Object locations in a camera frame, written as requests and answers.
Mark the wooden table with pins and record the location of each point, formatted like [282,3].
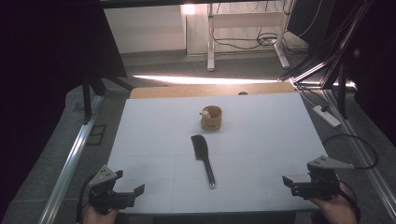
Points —
[186,90]

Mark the white table mat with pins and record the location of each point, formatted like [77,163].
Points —
[155,140]

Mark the black panel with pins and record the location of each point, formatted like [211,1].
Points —
[308,18]

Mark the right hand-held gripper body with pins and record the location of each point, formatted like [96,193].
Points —
[320,186]

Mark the small white figurine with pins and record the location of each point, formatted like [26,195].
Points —
[205,114]

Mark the person's right hand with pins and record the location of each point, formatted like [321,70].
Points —
[337,211]

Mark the white power strip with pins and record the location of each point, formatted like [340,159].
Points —
[327,116]

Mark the black plug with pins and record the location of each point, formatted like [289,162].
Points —
[324,108]

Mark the black metal stand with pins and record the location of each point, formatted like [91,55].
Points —
[87,99]

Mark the person's left hand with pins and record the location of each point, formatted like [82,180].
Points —
[99,218]

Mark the aluminium floor rail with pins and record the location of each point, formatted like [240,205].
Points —
[71,161]
[367,161]

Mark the round wooden cup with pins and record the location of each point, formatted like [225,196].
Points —
[212,123]

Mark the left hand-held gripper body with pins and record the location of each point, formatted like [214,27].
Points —
[102,196]

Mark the black curtain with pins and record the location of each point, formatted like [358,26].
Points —
[46,46]

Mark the aluminium frame stand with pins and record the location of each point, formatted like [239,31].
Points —
[336,59]

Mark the white desk frame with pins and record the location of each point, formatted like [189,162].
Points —
[211,37]

